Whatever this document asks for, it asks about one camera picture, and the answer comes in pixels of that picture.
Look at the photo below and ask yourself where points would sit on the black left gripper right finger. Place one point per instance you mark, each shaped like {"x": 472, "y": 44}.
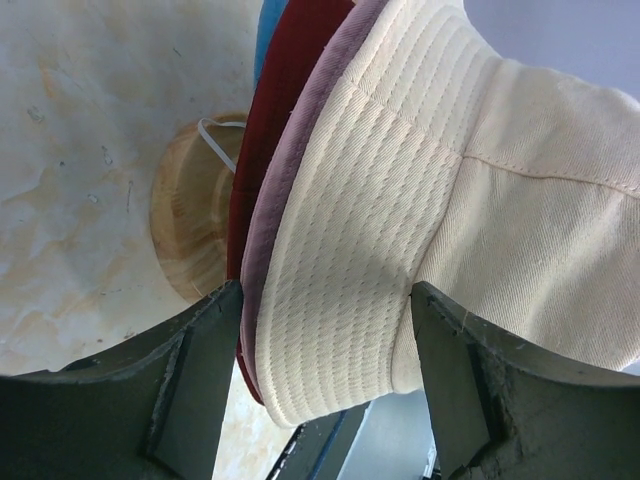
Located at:
{"x": 504, "y": 408}

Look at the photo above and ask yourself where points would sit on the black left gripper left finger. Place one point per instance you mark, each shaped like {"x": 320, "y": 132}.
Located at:
{"x": 150, "y": 407}

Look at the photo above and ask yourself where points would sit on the beige bucket hat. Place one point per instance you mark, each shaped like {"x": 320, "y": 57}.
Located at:
{"x": 512, "y": 189}

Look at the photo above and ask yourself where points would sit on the dark red bucket hat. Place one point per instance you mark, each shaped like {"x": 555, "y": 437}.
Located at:
{"x": 303, "y": 31}

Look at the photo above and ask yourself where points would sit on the blue bucket hat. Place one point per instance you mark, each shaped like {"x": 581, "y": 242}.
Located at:
{"x": 270, "y": 14}

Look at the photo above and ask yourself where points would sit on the pink bucket hat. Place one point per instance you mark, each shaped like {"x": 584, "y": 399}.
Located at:
{"x": 286, "y": 160}

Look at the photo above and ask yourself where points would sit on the wooden hat stand base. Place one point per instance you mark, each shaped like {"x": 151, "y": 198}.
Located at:
{"x": 189, "y": 212}

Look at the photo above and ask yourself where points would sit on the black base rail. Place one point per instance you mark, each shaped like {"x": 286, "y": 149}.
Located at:
{"x": 318, "y": 449}

